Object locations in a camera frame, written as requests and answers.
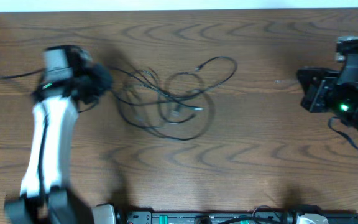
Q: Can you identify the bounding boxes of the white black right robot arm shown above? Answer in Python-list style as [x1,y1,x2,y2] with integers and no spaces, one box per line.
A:
[296,52,358,149]

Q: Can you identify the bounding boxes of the black USB cable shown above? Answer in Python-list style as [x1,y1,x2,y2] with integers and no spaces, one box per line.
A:
[110,67,216,141]

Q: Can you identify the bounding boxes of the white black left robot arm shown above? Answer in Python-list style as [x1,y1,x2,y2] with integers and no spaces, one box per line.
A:
[4,45,116,223]

